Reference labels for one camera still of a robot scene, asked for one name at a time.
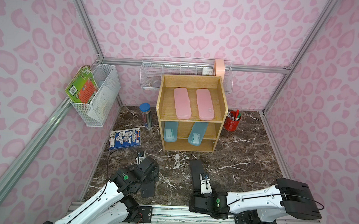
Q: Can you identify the white paper in basket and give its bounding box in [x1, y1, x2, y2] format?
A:
[87, 85, 116, 124]

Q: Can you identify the teal pencil case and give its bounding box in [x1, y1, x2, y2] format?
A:
[188, 122, 208, 146]
[163, 121, 178, 143]

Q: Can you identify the pink pencil case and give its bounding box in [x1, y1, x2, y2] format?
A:
[174, 87, 192, 120]
[196, 88, 215, 121]

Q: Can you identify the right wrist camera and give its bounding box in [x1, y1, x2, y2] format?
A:
[200, 173, 213, 195]

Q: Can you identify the white mesh side basket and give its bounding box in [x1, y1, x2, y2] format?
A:
[65, 64, 121, 128]

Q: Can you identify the blue comic book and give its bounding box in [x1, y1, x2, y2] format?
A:
[109, 127, 141, 151]

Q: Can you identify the blue-lid pencil tube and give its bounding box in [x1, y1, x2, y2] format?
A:
[139, 103, 153, 130]

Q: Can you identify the green red book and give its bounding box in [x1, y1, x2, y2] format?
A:
[65, 65, 99, 104]

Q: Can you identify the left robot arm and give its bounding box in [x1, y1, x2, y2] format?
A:
[43, 157, 159, 224]

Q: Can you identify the white wire wall basket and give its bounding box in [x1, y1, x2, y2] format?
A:
[138, 55, 235, 95]

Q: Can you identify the aluminium front rail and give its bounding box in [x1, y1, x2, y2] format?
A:
[66, 198, 325, 224]

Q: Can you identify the black pencil case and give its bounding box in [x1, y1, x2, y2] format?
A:
[189, 160, 204, 194]
[140, 181, 155, 198]

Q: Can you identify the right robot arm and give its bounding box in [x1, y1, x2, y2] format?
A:
[189, 178, 324, 223]

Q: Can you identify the wooden three-tier shelf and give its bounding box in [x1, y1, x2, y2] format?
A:
[156, 75, 228, 153]

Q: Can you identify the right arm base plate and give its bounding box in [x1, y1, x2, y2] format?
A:
[234, 210, 277, 224]

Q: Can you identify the red pen cup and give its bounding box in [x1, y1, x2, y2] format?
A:
[223, 110, 242, 132]

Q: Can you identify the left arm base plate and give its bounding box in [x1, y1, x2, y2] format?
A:
[124, 206, 153, 224]

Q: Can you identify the pink tape roll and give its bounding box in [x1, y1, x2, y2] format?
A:
[214, 59, 225, 81]

